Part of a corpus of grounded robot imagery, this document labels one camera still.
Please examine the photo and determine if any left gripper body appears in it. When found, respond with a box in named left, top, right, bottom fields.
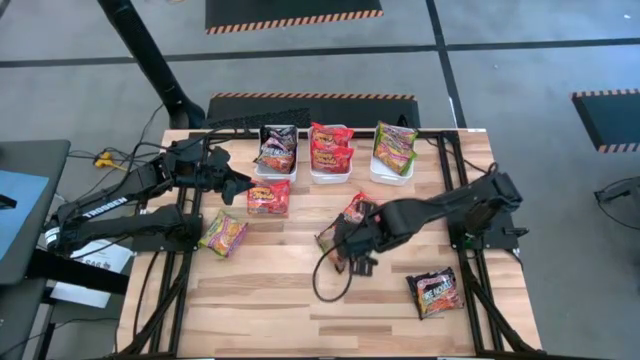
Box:
left=194, top=144, right=236, bottom=190

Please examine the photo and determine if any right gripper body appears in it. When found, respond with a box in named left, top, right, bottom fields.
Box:
left=344, top=199, right=409, bottom=254

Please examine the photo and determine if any white plastic bin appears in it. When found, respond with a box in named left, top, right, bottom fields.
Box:
left=307, top=124, right=354, bottom=185
left=369, top=127, right=416, bottom=187
left=253, top=124, right=300, bottom=184

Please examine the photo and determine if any yellow power plug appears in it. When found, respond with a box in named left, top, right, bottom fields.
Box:
left=93, top=151, right=119, bottom=172

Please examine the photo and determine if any black striped-edge floor mat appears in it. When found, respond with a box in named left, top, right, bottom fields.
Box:
left=570, top=88, right=640, bottom=154
left=204, top=0, right=385, bottom=36
left=204, top=92, right=422, bottom=130

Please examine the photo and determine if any black stand pole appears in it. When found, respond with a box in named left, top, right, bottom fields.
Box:
left=96, top=0, right=207, bottom=130

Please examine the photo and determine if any dark grey desk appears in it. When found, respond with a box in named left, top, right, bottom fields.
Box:
left=0, top=139, right=72, bottom=287

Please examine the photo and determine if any white paper sheet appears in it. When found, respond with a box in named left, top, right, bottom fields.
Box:
left=49, top=239, right=135, bottom=310

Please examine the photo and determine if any blue sheet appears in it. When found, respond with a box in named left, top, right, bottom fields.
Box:
left=0, top=169, right=51, bottom=262

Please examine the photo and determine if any black stand leg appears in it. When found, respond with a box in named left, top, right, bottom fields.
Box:
left=593, top=174, right=640, bottom=207

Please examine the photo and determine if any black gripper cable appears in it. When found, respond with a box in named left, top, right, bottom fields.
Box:
left=312, top=219, right=357, bottom=304

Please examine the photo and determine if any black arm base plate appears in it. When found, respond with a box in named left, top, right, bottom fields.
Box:
left=130, top=214, right=204, bottom=254
left=446, top=209, right=530, bottom=251

